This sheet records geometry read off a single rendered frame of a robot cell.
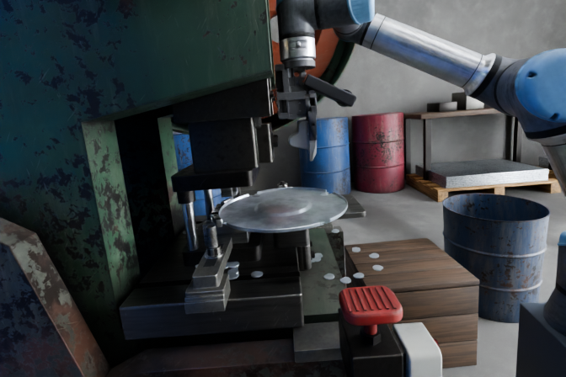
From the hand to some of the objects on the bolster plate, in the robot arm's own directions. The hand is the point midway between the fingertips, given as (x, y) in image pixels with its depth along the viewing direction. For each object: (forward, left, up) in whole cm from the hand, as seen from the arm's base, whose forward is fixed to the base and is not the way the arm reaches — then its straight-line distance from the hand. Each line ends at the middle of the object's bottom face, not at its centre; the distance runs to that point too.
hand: (313, 155), depth 68 cm
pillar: (+28, -5, -16) cm, 32 cm away
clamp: (+18, +19, -19) cm, 33 cm away
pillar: (+25, +12, -16) cm, 32 cm away
